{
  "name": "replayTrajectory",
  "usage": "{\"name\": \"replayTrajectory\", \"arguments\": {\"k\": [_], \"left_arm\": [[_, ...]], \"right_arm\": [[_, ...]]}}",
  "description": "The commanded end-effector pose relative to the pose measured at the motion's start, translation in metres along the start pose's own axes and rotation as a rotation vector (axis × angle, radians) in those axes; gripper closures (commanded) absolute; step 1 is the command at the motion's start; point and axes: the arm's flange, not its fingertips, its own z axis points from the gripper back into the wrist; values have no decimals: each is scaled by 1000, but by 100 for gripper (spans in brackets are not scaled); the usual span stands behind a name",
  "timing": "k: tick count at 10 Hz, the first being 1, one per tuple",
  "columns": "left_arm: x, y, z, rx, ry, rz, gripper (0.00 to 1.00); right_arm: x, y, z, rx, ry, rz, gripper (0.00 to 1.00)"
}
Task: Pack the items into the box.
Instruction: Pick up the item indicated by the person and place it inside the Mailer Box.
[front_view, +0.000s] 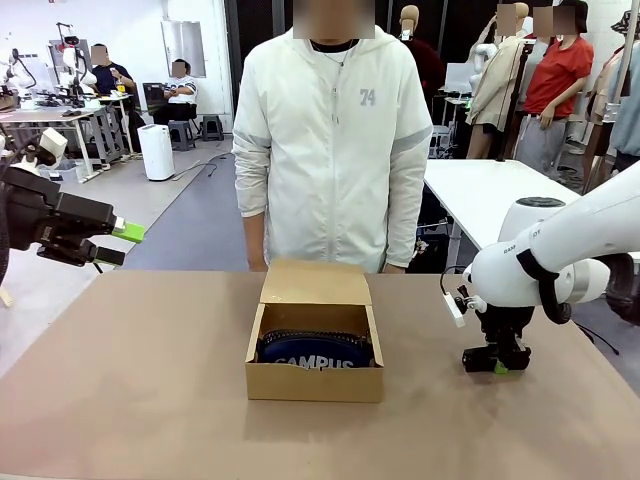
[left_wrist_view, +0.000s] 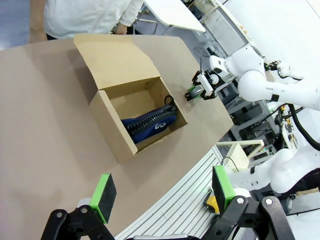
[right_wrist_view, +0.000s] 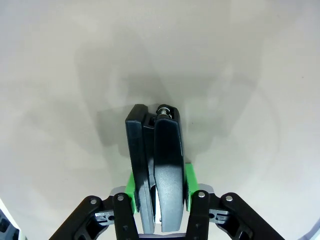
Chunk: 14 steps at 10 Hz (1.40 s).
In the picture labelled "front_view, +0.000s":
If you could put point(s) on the grey computer tower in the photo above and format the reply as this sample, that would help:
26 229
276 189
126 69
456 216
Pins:
440 142

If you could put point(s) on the white air purifier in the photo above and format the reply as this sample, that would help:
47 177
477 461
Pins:
156 152

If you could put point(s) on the grey storage bin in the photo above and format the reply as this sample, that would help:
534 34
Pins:
70 172

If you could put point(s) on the person in grey-blue shirt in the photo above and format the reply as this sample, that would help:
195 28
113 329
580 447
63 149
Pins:
627 130

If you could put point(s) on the black stapler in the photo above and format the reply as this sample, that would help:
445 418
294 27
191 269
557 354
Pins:
475 359

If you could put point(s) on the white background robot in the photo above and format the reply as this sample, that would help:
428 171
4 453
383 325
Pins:
75 70

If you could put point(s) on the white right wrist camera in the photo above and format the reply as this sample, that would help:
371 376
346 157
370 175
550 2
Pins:
454 310

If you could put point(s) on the seated person white shirt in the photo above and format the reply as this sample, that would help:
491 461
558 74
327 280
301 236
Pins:
181 90

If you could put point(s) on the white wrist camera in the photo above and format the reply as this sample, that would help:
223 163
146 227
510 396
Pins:
454 310
52 145

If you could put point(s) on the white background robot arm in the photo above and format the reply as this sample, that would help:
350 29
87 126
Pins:
484 57

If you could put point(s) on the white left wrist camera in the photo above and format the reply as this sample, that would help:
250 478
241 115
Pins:
52 145

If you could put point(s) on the brown cardboard box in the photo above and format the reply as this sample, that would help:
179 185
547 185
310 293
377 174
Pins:
315 385

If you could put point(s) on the grey plastic stool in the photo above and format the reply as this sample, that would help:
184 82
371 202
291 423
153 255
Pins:
211 128
182 136

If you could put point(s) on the white table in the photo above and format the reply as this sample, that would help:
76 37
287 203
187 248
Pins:
475 190

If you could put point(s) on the mannequin in beige coat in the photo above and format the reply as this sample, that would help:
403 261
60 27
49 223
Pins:
497 80

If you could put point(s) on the person in navy shirt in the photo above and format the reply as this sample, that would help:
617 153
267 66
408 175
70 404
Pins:
112 75

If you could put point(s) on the person in white jacket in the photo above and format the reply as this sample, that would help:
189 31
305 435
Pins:
330 150

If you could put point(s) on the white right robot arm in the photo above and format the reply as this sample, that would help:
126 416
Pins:
575 235

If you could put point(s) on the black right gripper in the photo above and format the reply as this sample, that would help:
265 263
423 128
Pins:
505 322

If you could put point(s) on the navy CAMPUS pencil case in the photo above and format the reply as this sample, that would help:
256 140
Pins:
310 350

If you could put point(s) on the black tripod leg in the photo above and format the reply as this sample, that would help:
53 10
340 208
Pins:
98 266

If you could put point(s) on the white background desk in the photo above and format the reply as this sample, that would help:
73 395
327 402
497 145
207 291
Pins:
45 116

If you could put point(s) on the mannequin in dark clothes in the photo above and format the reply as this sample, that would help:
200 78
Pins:
425 65

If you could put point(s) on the person's right forearm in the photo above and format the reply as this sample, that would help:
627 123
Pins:
255 235

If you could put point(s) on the light wooden leg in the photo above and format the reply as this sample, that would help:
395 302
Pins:
6 297

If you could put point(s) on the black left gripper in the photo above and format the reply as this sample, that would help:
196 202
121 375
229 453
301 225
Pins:
50 215

